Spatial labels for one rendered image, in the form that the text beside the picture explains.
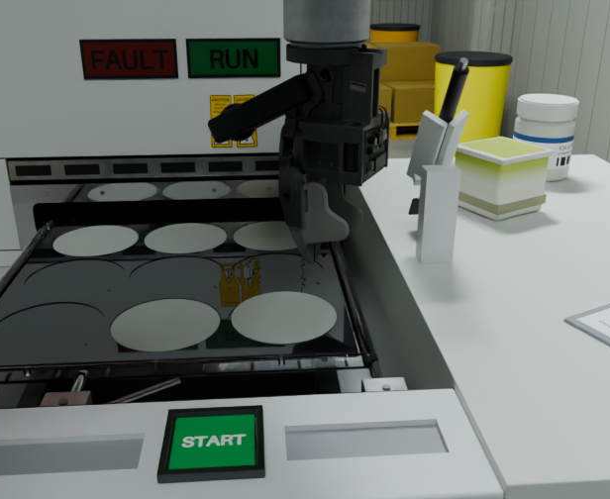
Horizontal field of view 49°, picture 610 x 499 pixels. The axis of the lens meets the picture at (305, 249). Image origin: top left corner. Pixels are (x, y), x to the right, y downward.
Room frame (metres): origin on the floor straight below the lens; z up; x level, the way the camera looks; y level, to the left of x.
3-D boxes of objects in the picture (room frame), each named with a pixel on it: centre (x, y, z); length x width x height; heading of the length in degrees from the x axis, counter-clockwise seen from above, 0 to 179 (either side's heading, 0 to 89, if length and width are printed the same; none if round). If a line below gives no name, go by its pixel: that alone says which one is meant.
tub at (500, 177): (0.69, -0.21, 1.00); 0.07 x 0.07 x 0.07; 31
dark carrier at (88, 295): (0.66, 0.14, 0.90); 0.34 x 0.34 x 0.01; 4
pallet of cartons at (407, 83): (5.31, -0.58, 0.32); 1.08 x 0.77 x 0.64; 95
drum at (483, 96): (4.14, -1.00, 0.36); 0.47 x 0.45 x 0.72; 5
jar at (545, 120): (0.82, -0.29, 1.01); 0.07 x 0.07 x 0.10
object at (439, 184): (0.57, -0.11, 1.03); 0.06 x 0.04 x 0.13; 4
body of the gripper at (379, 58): (0.61, -0.03, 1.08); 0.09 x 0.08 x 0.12; 64
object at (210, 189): (0.87, 0.17, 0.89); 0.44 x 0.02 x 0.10; 94
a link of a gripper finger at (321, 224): (0.60, -0.02, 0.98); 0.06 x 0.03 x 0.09; 64
